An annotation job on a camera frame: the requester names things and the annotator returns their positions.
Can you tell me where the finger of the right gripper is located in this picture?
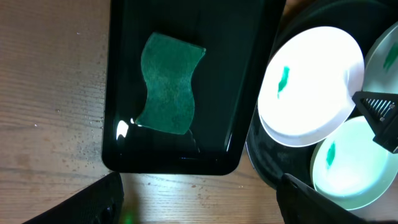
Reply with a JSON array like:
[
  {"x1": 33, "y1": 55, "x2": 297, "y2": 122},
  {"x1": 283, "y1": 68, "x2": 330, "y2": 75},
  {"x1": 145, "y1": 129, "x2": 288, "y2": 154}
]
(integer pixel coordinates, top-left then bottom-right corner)
[{"x1": 352, "y1": 91, "x2": 398, "y2": 154}]

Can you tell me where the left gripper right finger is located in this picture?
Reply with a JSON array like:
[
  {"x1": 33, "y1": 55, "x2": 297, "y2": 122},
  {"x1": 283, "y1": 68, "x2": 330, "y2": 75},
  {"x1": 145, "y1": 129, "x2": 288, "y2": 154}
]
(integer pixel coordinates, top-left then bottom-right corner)
[{"x1": 275, "y1": 173, "x2": 371, "y2": 224}]

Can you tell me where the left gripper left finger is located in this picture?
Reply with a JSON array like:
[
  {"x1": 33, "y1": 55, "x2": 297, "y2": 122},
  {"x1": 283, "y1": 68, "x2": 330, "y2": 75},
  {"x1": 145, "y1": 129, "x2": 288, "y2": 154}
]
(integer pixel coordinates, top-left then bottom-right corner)
[{"x1": 24, "y1": 172, "x2": 124, "y2": 224}]

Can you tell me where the mint green plate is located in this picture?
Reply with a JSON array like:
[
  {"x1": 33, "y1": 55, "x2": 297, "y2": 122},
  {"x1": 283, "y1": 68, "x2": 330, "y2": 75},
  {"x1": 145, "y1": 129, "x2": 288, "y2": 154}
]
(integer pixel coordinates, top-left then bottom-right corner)
[
  {"x1": 363, "y1": 22, "x2": 397, "y2": 94},
  {"x1": 310, "y1": 116, "x2": 397, "y2": 210}
]

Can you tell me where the white plate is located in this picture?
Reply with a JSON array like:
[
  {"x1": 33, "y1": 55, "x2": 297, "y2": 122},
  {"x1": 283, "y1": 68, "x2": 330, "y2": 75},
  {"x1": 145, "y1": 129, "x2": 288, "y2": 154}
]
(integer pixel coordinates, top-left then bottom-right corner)
[{"x1": 257, "y1": 26, "x2": 364, "y2": 147}]

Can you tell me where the green sponge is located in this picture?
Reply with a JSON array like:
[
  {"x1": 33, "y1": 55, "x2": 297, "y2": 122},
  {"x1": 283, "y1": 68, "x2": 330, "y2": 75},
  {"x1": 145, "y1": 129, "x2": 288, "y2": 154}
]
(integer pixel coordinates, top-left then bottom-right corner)
[{"x1": 135, "y1": 32, "x2": 206, "y2": 135}]

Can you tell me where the round black tray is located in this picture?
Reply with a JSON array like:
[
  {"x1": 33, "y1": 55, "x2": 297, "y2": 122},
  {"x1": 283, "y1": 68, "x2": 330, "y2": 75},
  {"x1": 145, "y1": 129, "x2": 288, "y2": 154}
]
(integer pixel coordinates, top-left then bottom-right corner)
[{"x1": 246, "y1": 0, "x2": 397, "y2": 188}]

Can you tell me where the black rectangular tray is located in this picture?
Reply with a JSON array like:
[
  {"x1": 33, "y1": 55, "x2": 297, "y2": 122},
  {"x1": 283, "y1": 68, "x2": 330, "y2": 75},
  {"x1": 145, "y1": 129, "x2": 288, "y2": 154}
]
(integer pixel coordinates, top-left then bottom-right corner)
[{"x1": 101, "y1": 0, "x2": 285, "y2": 175}]

